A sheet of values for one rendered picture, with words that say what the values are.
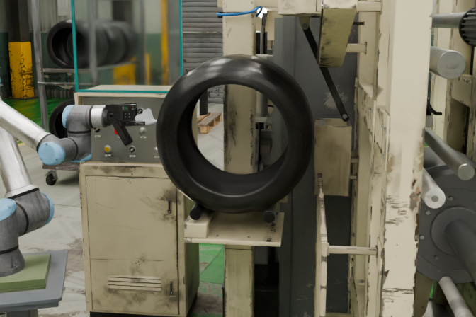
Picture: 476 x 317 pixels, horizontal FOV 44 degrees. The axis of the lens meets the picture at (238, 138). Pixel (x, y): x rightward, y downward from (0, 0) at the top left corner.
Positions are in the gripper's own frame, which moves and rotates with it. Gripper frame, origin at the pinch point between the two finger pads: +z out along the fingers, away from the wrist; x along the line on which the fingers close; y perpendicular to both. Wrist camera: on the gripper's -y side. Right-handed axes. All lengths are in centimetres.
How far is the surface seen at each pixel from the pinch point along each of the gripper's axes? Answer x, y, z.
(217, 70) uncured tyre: -11.7, 21.5, 26.0
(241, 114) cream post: 25.5, -0.4, 30.3
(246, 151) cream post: 25.5, -16.0, 32.7
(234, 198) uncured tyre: -12.7, -25.8, 32.2
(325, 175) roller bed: 19, -24, 66
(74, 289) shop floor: 103, -123, -82
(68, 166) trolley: 321, -100, -175
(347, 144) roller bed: 19, -11, 75
